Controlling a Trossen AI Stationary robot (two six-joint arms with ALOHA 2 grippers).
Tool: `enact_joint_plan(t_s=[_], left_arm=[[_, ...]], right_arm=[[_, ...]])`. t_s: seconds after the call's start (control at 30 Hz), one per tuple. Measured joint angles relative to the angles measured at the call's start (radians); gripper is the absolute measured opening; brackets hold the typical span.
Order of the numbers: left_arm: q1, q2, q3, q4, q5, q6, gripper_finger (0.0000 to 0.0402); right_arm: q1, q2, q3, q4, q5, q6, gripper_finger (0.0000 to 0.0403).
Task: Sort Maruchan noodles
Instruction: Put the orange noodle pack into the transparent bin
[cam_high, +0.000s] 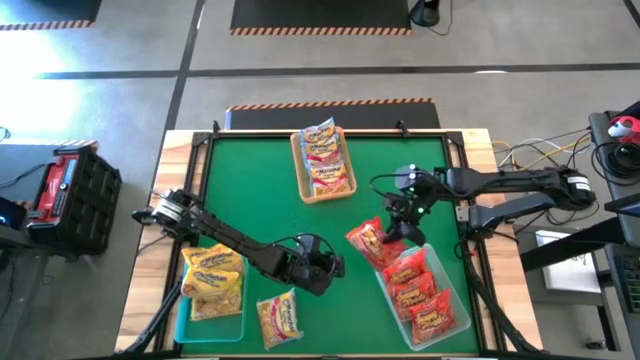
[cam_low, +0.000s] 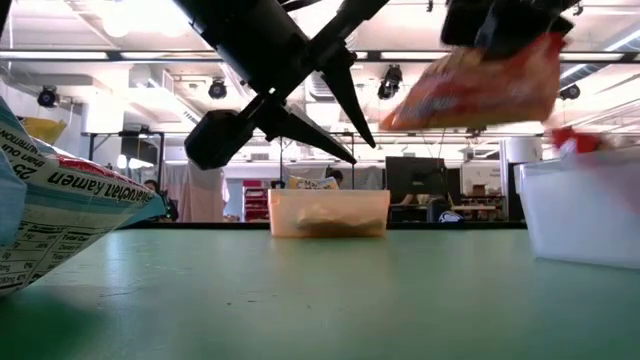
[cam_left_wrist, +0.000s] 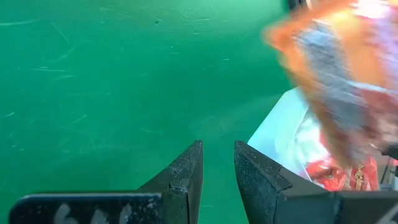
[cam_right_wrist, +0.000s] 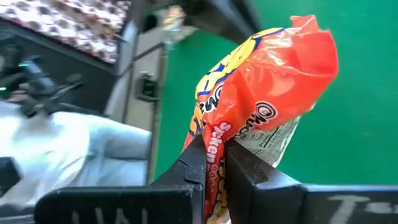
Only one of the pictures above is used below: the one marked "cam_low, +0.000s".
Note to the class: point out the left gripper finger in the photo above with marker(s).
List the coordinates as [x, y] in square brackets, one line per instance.
[350, 95]
[310, 132]

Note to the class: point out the red Maruchan ramen pack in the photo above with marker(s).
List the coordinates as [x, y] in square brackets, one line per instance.
[575, 140]
[475, 90]

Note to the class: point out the yellow noodle packet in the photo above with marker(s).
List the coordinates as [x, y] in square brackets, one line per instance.
[65, 215]
[340, 225]

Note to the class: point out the clear plastic tray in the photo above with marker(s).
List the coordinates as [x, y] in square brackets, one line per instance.
[580, 215]

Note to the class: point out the yellow Maruchan ramen pack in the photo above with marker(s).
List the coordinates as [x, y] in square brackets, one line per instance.
[42, 130]

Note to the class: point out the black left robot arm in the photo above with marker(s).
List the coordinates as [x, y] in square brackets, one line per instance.
[215, 7]

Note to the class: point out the person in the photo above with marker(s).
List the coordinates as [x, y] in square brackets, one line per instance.
[162, 202]
[336, 176]
[415, 199]

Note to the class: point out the orange plastic tray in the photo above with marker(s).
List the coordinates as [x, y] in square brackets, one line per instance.
[330, 205]

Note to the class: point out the red shelf rack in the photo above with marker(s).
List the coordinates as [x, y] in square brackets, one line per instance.
[256, 200]

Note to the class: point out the black monitor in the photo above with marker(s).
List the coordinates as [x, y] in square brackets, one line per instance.
[415, 177]

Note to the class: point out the white hanging cloth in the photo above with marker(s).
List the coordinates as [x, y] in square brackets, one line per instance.
[202, 192]

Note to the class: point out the blue white object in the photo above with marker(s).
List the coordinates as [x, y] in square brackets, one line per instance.
[450, 216]

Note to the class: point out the brown cardboard box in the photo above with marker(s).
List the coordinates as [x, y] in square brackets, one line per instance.
[478, 190]

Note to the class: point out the green table mat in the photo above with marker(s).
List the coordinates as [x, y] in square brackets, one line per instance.
[320, 300]

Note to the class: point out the silver ventilation duct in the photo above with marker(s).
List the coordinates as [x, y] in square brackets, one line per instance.
[314, 87]

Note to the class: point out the black ceiling camera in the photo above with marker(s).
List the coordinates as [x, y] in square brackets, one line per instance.
[390, 82]
[570, 91]
[217, 89]
[47, 96]

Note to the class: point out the black station frame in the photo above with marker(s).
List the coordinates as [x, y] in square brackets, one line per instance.
[352, 150]
[125, 134]

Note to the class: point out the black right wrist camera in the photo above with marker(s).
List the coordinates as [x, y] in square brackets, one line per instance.
[465, 22]

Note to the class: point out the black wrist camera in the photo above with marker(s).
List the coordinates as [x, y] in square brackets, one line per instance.
[465, 22]
[220, 137]

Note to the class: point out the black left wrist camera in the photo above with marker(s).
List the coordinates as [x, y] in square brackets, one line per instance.
[220, 137]

